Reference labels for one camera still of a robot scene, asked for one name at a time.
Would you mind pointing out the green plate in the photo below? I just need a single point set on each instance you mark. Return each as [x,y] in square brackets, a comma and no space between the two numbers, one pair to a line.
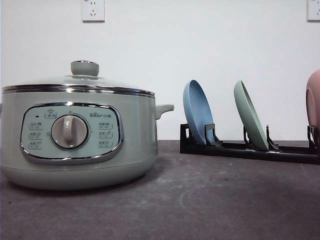
[251,114]

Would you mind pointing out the white wall socket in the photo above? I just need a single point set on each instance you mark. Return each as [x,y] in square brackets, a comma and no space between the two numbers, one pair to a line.
[93,11]
[312,11]

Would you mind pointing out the pink plate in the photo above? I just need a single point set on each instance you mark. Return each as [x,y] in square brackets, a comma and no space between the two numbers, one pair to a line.
[313,102]

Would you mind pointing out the white wall socket right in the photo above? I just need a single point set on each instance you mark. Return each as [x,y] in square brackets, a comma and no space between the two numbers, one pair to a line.
[312,11]

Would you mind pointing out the black plate rack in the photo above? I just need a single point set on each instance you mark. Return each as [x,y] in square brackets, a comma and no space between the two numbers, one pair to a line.
[214,146]

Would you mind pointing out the green electric steamer pot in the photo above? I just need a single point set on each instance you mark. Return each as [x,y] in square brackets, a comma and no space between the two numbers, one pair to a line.
[78,140]

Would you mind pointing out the white wall socket left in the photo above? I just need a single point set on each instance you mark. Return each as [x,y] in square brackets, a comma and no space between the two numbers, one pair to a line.
[93,11]

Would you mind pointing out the glass steamer lid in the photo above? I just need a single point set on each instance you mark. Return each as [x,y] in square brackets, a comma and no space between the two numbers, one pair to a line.
[84,78]

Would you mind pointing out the blue plate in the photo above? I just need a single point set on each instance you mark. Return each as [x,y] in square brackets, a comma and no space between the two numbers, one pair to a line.
[198,109]

